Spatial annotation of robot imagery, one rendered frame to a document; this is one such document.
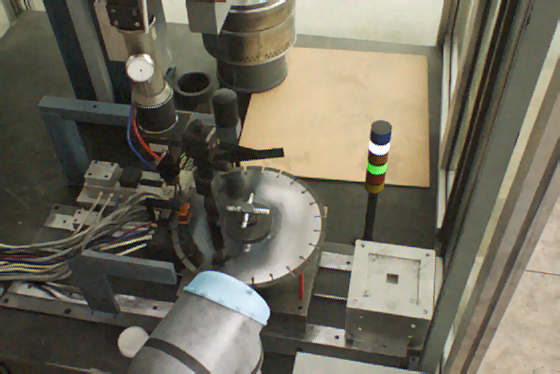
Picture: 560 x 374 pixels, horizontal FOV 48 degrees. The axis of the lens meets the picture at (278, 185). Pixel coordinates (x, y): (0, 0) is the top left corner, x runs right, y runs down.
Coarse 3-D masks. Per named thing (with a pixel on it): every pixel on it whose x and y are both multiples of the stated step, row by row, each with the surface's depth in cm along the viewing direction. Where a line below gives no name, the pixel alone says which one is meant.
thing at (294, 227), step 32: (224, 192) 151; (256, 192) 150; (288, 192) 150; (192, 224) 144; (224, 224) 144; (288, 224) 144; (320, 224) 143; (192, 256) 139; (224, 256) 138; (256, 256) 138; (288, 256) 138
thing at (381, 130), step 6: (378, 120) 135; (384, 120) 135; (372, 126) 134; (378, 126) 134; (384, 126) 134; (390, 126) 134; (372, 132) 133; (378, 132) 133; (384, 132) 133; (390, 132) 133; (372, 138) 135; (378, 138) 133; (384, 138) 133; (390, 138) 135; (378, 144) 134; (384, 144) 134
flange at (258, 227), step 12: (240, 204) 147; (252, 204) 147; (228, 216) 144; (240, 216) 142; (264, 216) 144; (228, 228) 142; (240, 228) 142; (252, 228) 142; (264, 228) 142; (240, 240) 141; (252, 240) 140
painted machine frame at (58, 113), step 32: (64, 0) 169; (160, 0) 130; (192, 0) 140; (224, 0) 137; (64, 32) 178; (96, 32) 175; (160, 32) 132; (64, 64) 186; (96, 64) 179; (160, 64) 134; (96, 96) 189; (128, 96) 192; (224, 96) 147; (64, 128) 163; (224, 128) 152; (64, 160) 173
